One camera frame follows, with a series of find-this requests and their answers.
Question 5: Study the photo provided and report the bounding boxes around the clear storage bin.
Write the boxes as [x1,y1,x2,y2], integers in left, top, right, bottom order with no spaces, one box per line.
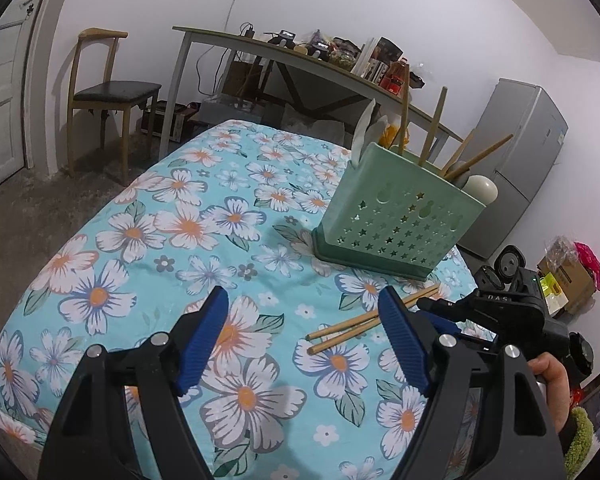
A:
[200,92,286,126]

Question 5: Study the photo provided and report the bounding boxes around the person's right forearm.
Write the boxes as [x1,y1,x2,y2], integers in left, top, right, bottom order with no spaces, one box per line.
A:
[557,405,596,471]

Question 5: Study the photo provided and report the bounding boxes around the clear plastic bag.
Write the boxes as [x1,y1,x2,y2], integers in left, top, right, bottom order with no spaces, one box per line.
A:
[544,235,577,267]

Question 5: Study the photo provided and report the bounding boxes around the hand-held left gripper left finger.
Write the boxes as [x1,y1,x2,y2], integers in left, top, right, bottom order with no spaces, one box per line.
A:
[37,285,230,480]

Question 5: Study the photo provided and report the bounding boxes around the pink mesh item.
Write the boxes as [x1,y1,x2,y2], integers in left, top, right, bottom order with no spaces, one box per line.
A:
[574,242,600,291]

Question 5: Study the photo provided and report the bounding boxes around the green perforated utensil holder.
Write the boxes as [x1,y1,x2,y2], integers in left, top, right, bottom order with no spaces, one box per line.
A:
[311,141,487,281]

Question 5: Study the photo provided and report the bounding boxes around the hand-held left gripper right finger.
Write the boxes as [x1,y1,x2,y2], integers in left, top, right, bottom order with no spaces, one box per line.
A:
[377,285,567,480]

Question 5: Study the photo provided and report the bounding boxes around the red bottles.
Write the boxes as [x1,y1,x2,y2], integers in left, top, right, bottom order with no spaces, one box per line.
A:
[382,57,411,95]

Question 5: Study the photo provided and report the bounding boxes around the long grey table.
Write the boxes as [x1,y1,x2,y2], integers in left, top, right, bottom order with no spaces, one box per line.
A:
[159,26,465,161]

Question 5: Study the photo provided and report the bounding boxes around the floral turquoise blanket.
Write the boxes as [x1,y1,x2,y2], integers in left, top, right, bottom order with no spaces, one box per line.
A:
[0,119,486,480]

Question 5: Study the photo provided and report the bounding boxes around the brown cardboard box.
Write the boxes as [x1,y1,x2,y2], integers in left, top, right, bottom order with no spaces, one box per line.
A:
[537,252,597,313]

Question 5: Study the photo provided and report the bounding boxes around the grey refrigerator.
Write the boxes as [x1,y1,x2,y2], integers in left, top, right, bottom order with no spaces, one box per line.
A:
[455,78,569,261]

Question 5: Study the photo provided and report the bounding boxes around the light wooden chopstick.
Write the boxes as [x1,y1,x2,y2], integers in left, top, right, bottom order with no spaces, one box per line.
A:
[399,57,412,155]
[439,129,477,176]
[445,133,515,182]
[419,86,449,167]

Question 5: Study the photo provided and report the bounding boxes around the brown cardboard panel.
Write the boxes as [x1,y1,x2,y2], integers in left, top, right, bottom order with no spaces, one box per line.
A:
[222,60,261,96]

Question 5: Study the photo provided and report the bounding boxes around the cream ceramic spoon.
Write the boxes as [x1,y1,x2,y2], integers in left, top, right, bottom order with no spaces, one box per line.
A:
[466,174,499,206]

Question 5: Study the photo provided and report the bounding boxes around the upright books and boxes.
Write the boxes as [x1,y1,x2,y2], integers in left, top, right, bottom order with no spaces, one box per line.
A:
[352,37,404,84]

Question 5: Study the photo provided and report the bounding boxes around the person's right hand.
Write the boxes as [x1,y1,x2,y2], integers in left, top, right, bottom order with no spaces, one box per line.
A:
[529,352,574,434]

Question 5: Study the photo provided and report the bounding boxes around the pile of wooden chopsticks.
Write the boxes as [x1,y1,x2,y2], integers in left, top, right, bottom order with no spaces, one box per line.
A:
[305,282,441,357]

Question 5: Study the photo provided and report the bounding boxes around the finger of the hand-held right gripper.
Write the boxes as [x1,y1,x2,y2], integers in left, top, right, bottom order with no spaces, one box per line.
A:
[426,312,465,337]
[416,290,519,324]

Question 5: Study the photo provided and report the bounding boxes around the yellow green printed box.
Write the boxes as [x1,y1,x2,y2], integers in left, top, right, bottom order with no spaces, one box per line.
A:
[537,272,570,317]

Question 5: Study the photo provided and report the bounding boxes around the wooden chair with dark seat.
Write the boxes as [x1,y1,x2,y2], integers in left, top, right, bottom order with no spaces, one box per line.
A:
[66,29,162,186]

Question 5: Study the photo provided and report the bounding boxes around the white panel door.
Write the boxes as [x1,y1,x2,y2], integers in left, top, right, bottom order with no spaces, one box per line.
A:
[0,0,56,201]

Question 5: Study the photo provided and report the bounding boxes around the yellow bag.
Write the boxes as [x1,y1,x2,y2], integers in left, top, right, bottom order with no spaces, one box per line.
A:
[379,115,411,153]

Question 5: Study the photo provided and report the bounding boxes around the black rice cooker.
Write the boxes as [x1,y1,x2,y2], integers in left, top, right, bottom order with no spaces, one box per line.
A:
[472,245,528,292]

